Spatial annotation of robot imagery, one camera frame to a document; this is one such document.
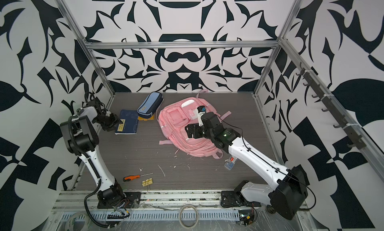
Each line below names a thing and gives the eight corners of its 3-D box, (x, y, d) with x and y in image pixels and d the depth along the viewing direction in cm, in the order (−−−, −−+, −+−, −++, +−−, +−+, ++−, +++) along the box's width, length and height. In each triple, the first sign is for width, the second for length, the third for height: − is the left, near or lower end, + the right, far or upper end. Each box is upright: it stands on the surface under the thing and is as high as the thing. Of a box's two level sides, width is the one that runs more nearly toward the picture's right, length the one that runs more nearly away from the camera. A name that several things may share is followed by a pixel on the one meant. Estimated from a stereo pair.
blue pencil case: (136, 116, 107) (135, 112, 103) (152, 94, 120) (151, 90, 117) (150, 120, 105) (149, 116, 101) (164, 97, 118) (163, 93, 115)
